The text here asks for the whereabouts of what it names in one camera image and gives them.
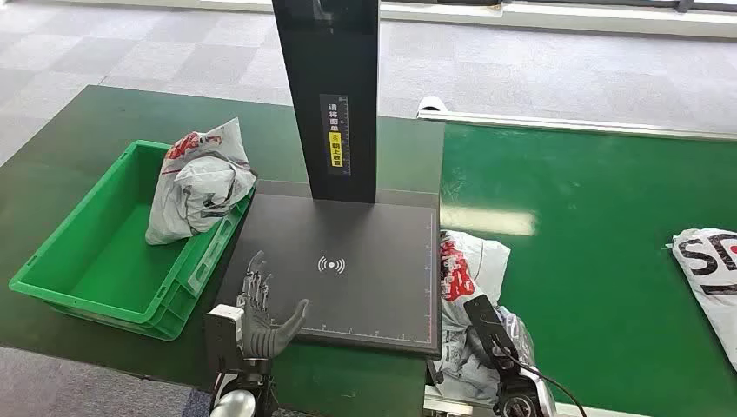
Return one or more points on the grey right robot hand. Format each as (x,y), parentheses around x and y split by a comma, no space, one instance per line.
(481,356)

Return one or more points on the black weighing device with column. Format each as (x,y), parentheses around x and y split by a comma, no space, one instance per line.
(357,299)

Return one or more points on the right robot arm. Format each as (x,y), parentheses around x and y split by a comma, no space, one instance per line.
(518,403)

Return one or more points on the black yellow label sticker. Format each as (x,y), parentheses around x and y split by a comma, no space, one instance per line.
(335,149)

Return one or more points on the crumpled white red-print package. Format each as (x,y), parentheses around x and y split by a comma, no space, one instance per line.
(196,190)

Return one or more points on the grey white package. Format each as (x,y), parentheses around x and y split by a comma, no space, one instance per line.
(472,259)

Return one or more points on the silver conveyor side rail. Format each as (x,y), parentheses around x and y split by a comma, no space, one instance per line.
(576,124)

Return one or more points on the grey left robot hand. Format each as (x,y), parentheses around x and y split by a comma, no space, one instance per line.
(259,336)

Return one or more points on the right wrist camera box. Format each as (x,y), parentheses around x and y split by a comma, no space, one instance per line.
(489,328)

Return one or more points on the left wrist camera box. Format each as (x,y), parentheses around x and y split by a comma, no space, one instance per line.
(221,339)

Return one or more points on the green plastic basket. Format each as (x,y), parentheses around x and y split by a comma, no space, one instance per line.
(103,265)

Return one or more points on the white conveyor end rail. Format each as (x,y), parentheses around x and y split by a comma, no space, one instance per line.
(455,406)

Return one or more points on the white package with black letters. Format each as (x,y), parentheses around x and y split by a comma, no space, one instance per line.
(714,276)

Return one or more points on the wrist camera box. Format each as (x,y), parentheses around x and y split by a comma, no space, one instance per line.
(221,339)
(489,328)

